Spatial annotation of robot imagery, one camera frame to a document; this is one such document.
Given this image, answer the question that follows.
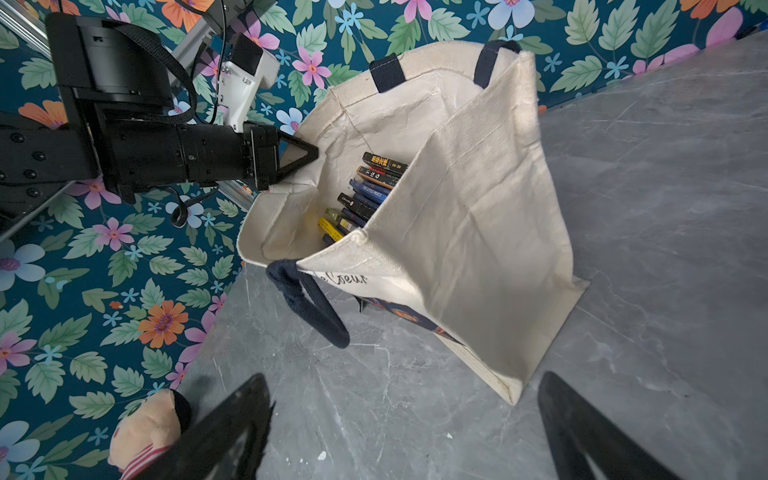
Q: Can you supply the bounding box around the blue Little Prince book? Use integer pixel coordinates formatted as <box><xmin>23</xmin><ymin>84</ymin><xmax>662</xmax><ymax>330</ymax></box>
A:
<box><xmin>349</xmin><ymin>179</ymin><xmax>388</xmax><ymax>205</ymax></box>

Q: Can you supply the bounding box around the brown black scroll cover book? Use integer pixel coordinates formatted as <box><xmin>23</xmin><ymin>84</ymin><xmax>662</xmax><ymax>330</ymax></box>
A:
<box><xmin>357</xmin><ymin>166</ymin><xmax>399</xmax><ymax>190</ymax></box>

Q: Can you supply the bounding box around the yellow spine book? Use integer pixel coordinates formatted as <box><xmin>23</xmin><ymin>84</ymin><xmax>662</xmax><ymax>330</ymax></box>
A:
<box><xmin>318</xmin><ymin>217</ymin><xmax>344</xmax><ymax>242</ymax></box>

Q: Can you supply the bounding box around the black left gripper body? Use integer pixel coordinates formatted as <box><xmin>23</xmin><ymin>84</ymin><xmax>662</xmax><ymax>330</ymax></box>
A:
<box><xmin>95</xmin><ymin>102</ymin><xmax>280</xmax><ymax>201</ymax></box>

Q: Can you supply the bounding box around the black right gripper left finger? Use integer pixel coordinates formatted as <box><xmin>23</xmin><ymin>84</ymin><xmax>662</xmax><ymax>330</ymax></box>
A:
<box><xmin>136</xmin><ymin>373</ymin><xmax>274</xmax><ymax>479</ymax></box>

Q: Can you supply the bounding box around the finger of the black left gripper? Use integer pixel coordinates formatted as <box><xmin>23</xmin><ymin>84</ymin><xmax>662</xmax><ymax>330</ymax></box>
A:
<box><xmin>272</xmin><ymin>130</ymin><xmax>319</xmax><ymax>184</ymax></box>

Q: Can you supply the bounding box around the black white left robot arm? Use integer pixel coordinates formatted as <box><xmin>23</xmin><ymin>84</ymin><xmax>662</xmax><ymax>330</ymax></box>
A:
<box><xmin>1</xmin><ymin>13</ymin><xmax>319</xmax><ymax>227</ymax></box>

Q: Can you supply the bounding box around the blue green spine book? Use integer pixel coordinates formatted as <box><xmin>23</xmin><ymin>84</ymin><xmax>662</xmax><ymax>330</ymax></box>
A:
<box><xmin>325</xmin><ymin>207</ymin><xmax>358</xmax><ymax>235</ymax></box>

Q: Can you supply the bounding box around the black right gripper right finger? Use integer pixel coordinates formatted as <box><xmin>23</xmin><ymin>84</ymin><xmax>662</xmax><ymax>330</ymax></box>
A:
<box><xmin>537</xmin><ymin>371</ymin><xmax>678</xmax><ymax>479</ymax></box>

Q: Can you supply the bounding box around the pink plush pig toy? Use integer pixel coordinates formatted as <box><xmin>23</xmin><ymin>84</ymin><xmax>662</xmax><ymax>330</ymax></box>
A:
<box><xmin>107</xmin><ymin>389</ymin><xmax>192</xmax><ymax>479</ymax></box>

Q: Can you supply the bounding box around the cream canvas tote bag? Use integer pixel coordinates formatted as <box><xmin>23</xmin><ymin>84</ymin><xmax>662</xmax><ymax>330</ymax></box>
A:
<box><xmin>237</xmin><ymin>41</ymin><xmax>587</xmax><ymax>404</ymax></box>

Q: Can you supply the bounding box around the black book gold title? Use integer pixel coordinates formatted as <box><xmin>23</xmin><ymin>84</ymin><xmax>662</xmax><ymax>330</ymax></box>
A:
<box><xmin>362</xmin><ymin>152</ymin><xmax>408</xmax><ymax>177</ymax></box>

